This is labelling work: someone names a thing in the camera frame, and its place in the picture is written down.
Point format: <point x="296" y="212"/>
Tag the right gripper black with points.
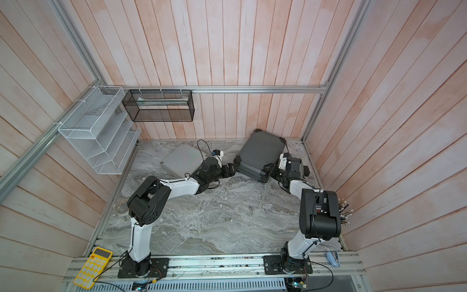
<point x="273" y="170"/>

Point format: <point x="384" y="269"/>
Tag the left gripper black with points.
<point x="225" y="168"/>

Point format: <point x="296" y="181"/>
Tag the black poker set case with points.
<point x="258" y="157"/>

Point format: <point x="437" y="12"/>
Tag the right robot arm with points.
<point x="319" y="216"/>

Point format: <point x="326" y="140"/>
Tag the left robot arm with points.
<point x="147" y="203"/>

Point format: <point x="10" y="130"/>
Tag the silver poker set case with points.
<point x="184" y="159"/>

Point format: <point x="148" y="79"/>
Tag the red pen cup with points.
<point x="344" y="212"/>

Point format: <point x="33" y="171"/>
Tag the black mesh basket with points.
<point x="159" y="105"/>

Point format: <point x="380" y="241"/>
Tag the yellow calculator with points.
<point x="92" y="268"/>

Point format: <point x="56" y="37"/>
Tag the blue object on rail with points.
<point x="333" y="258"/>

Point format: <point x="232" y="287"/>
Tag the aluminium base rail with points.
<point x="237" y="273"/>

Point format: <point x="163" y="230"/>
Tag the white wire mesh shelf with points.
<point x="102" y="134"/>

